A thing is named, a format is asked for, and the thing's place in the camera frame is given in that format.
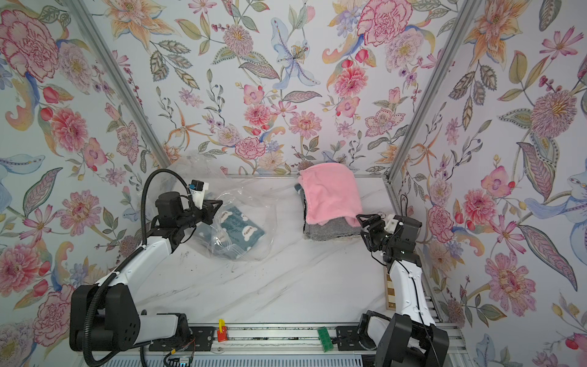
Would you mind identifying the grey fuzzy blanket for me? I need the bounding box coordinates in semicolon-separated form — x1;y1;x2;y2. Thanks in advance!
294;183;361;242

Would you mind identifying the aluminium corner post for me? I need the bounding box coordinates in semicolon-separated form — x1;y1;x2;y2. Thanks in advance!
64;0;171;168
386;1;480;184

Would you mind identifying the green block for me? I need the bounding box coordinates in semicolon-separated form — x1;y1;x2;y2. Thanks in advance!
316;327;334;353

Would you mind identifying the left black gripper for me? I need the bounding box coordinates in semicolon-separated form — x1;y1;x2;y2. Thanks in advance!
175;200;223;231

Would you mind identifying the right aluminium corner post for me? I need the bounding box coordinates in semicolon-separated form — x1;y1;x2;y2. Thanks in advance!
386;1;480;184

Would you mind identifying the clear plastic vacuum bag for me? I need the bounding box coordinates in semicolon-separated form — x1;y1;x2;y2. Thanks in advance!
145;154;277;261

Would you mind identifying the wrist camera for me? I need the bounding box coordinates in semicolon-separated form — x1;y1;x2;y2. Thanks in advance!
189;180;209;209
385;217;399;235

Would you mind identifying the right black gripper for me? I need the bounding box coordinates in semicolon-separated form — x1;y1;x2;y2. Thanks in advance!
359;215;398;253

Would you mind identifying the pink blanket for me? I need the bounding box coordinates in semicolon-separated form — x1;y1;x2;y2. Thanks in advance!
298;163;363;228

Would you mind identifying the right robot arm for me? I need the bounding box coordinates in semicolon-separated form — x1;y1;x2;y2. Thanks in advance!
356;214;449;366

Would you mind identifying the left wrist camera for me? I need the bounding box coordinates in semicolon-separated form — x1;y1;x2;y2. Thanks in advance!
189;180;209;209

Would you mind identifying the left black corrugated cable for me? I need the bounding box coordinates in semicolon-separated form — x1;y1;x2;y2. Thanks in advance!
82;169;191;367

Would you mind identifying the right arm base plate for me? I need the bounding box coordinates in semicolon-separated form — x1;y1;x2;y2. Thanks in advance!
332;324;404;352

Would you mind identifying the red yellow clamp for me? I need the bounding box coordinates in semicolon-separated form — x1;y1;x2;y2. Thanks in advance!
217;319;229;343

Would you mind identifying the wooden chessboard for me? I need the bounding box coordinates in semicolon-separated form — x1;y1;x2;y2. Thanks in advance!
384;272;396;311

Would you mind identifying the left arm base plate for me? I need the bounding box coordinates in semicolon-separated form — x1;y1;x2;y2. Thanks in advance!
148;327;216;352

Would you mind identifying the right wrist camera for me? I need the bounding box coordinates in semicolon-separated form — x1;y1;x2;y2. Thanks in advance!
385;217;399;235

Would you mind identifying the aluminium front rail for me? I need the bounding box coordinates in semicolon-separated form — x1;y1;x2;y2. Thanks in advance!
72;322;466;356

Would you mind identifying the left aluminium corner post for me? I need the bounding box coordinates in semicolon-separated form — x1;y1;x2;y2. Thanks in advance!
64;0;171;168

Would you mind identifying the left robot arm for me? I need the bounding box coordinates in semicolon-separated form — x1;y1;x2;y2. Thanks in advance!
70;192;223;353

